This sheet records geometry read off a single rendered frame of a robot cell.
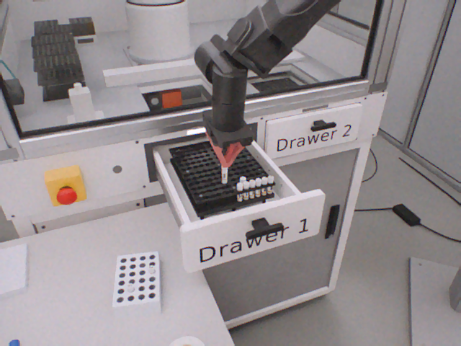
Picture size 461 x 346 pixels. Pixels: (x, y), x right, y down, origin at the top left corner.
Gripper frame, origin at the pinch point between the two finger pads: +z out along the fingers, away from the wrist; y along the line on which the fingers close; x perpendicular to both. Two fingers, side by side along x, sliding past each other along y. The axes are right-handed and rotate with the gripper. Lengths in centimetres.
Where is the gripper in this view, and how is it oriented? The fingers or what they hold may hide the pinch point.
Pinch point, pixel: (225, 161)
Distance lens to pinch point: 74.9
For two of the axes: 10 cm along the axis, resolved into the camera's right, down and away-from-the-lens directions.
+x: -9.4, 2.0, -2.8
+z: -0.5, 7.4, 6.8
